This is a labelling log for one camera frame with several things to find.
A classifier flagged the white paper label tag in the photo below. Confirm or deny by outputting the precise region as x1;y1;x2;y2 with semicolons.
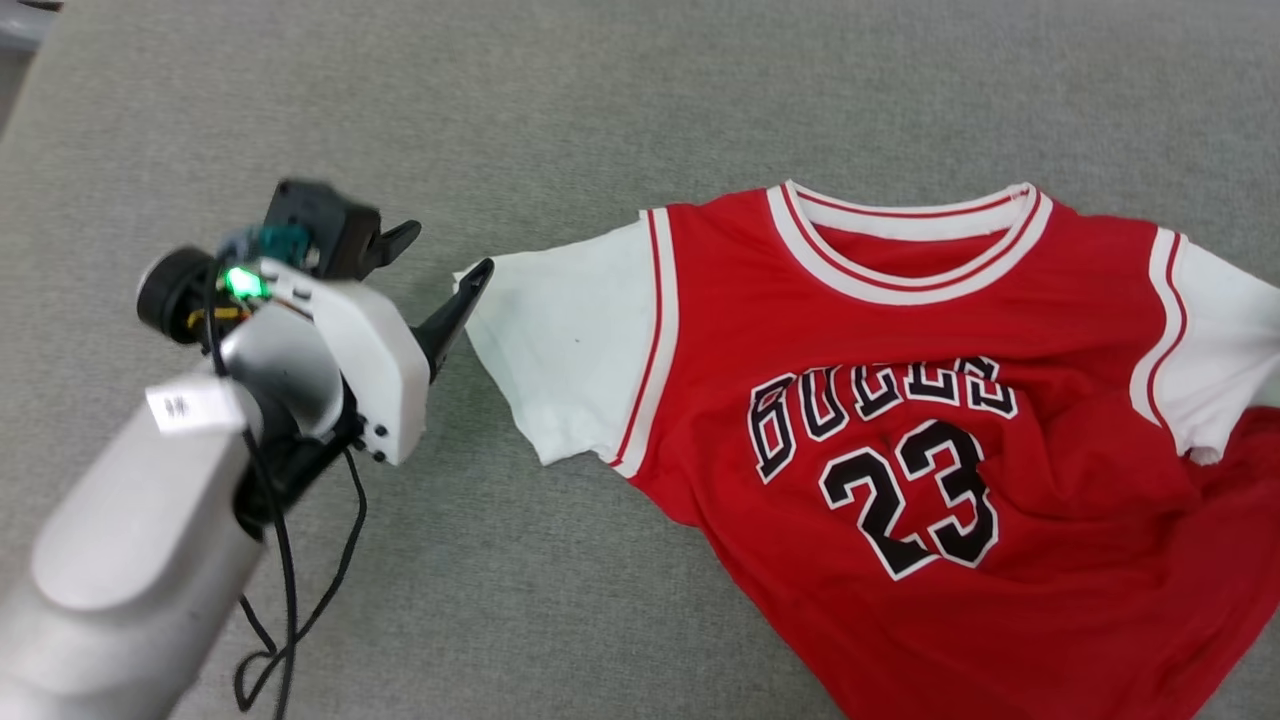
146;378;247;436

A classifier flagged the red and white basketball jersey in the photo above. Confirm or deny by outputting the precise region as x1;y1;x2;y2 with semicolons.
453;180;1280;720

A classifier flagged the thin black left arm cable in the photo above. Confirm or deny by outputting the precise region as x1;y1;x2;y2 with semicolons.
203;268;369;714

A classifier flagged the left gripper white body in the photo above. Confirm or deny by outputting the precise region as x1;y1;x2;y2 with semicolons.
137;247;432;467

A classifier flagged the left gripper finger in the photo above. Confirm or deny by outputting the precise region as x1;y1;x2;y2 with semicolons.
376;220;422;273
412;258;495;384

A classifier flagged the grey metal frame part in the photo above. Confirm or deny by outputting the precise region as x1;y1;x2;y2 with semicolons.
0;0;63;51

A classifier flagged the teal cable connector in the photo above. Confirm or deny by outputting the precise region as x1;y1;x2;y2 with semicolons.
243;224;307;263

